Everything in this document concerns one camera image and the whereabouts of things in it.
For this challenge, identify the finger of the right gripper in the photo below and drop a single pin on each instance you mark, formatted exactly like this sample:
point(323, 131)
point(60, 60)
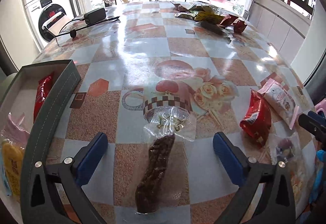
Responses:
point(314, 124)

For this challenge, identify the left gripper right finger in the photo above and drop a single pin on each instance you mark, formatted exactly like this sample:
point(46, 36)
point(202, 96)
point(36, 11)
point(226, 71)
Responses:
point(276, 204)

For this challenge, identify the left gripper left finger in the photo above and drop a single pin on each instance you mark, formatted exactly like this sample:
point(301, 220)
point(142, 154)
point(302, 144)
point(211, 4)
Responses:
point(88, 157)

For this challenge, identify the white red snack packet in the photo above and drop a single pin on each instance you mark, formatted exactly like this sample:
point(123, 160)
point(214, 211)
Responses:
point(280, 100)

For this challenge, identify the yellow snack packet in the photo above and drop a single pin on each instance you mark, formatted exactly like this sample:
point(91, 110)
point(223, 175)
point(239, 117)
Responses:
point(13, 155)

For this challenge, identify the pink snack packet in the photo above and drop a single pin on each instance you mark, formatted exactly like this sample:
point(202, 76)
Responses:
point(14, 131)

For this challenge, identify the brown sausage vacuum pack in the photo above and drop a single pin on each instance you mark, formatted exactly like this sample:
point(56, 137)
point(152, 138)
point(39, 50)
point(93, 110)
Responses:
point(162, 165)

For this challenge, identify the clear small snack packet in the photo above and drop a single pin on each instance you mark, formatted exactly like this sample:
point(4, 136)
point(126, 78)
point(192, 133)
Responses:
point(284, 149)

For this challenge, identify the white cabinet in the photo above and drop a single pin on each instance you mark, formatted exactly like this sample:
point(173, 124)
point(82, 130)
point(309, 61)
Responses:
point(285, 27)

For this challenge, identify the dark grey storage box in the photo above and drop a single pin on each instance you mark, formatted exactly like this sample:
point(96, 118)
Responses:
point(20, 98)

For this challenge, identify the red snack bag pile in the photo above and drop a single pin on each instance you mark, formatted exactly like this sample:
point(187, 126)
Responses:
point(231, 20)

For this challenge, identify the yellow snack bag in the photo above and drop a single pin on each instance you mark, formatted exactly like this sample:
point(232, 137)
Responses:
point(207, 14)

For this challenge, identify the white washing machine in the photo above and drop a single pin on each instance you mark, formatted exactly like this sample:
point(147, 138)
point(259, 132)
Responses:
point(43, 14)

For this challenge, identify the black power adapter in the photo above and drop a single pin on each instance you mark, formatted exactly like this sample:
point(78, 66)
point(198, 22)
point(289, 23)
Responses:
point(94, 16)

